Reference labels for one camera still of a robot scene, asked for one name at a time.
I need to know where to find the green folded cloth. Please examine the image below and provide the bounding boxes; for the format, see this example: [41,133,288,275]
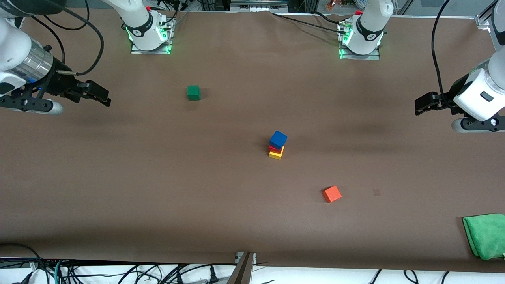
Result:
[462,213,505,261]

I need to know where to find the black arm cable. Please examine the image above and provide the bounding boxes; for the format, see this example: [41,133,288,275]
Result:
[31,8,105,76]
[432,0,455,101]

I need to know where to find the blue cube block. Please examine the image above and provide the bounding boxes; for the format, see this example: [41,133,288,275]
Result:
[269,130,288,151]

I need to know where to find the aluminium frame corner profile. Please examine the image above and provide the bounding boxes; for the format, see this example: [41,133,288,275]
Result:
[475,0,498,29]

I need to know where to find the black base connector cables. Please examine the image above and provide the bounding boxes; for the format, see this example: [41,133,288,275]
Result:
[152,0,190,31]

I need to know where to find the black looped cable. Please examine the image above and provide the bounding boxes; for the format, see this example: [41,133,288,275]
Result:
[0,243,43,284]

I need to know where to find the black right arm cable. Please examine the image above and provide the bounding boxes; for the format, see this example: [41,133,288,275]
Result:
[31,8,105,76]

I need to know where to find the black base supply cable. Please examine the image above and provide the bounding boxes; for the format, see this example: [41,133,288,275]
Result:
[270,11,351,36]

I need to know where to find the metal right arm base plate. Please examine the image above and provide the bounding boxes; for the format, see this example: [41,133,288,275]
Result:
[131,16,176,55]

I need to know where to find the orange cube block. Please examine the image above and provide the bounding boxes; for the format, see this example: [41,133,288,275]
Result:
[322,185,342,204]

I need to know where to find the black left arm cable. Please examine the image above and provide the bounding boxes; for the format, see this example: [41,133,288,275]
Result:
[432,0,455,101]

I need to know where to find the metal camera mount bar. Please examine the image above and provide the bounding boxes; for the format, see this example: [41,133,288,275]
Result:
[226,252,258,284]

